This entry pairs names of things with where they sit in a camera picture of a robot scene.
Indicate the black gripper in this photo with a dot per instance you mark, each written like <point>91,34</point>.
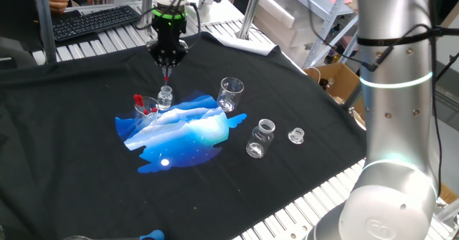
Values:
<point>168,34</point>

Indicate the brown cardboard box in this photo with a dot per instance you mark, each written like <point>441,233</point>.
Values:
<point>340,77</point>

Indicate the glass beaker holding liquid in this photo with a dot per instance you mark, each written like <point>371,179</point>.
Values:
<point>77,238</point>

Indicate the long blue bulb pipette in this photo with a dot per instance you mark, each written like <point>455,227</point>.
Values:
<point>152,235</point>

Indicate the clear glass beaker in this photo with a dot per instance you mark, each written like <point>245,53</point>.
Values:
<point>229,102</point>

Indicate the white foam blocks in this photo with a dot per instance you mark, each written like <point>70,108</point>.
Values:
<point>279,18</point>

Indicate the black cloth with blue print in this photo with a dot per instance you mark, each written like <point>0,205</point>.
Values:
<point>71,182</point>

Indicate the white plastic stand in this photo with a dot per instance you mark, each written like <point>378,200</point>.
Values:
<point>209,3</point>

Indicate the white towel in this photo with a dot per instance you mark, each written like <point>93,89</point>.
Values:
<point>247,46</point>

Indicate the clear wide-mouth glass bottle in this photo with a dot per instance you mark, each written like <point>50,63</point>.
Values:
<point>260,141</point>

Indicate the grey chair back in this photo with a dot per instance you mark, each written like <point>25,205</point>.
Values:
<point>14,53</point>

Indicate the glass beaker holding droppers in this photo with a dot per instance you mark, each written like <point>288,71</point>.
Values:
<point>141,120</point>

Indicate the grey metal shelf rack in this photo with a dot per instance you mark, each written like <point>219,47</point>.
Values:
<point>328,25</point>

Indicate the small clear glass vial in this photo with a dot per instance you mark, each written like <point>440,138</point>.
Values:
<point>165,102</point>

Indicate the bare person hand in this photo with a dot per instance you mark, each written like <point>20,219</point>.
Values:
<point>57,3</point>

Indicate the black computer keyboard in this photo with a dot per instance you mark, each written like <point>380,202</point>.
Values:
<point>93,21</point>

